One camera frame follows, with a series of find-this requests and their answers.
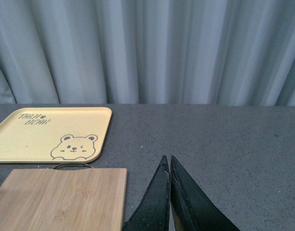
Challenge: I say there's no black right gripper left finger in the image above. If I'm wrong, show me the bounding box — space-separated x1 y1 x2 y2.
123 156 171 231

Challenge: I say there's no yellow bear tray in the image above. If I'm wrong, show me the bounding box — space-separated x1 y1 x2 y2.
0 107 112 163

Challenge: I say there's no bamboo cutting board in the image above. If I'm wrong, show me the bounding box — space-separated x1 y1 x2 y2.
0 168 127 231

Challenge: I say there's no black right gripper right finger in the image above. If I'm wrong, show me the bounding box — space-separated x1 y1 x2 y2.
171 156 238 231

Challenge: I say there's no grey pleated curtain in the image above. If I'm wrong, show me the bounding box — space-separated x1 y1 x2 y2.
0 0 295 106

